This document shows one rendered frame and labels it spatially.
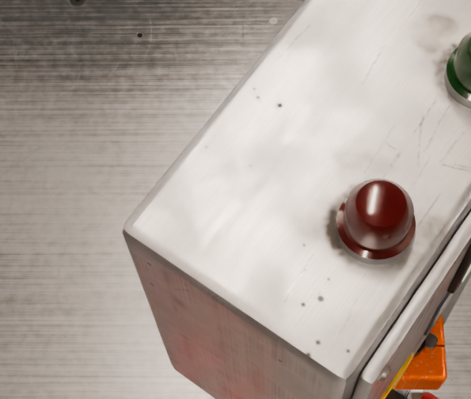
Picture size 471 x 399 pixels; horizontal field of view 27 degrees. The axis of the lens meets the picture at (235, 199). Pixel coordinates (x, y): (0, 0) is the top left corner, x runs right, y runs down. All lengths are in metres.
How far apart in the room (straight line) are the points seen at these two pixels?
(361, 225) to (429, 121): 0.06
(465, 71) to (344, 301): 0.09
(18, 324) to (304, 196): 0.71
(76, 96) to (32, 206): 0.14
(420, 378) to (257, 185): 0.30
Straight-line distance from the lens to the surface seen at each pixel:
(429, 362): 0.62
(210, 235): 0.33
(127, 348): 1.00
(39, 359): 1.01
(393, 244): 0.32
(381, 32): 0.37
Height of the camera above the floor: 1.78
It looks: 66 degrees down
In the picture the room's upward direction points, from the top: 5 degrees counter-clockwise
